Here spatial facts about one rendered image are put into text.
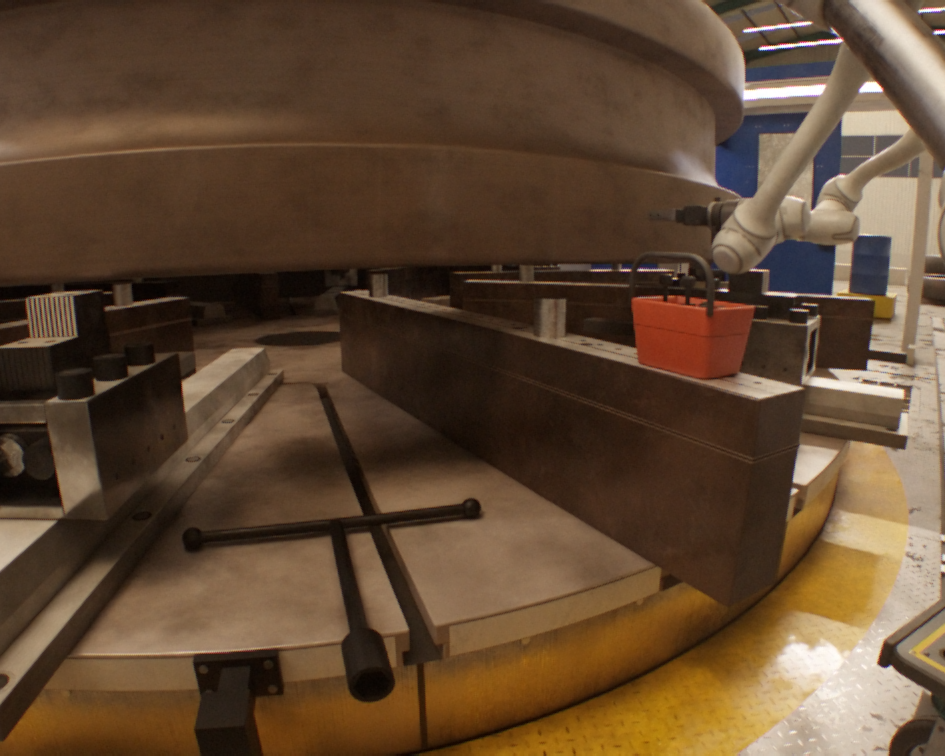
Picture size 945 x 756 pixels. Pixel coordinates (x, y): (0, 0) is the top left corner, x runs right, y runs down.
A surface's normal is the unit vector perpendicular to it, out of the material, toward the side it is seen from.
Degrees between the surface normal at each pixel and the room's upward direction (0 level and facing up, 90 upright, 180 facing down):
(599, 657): 90
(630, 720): 0
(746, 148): 90
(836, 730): 0
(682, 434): 90
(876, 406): 71
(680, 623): 90
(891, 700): 0
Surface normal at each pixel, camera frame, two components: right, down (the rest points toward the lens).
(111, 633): 0.00, -0.97
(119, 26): 0.12, 0.22
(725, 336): 0.49, 0.31
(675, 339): -0.86, 0.22
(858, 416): -0.62, 0.18
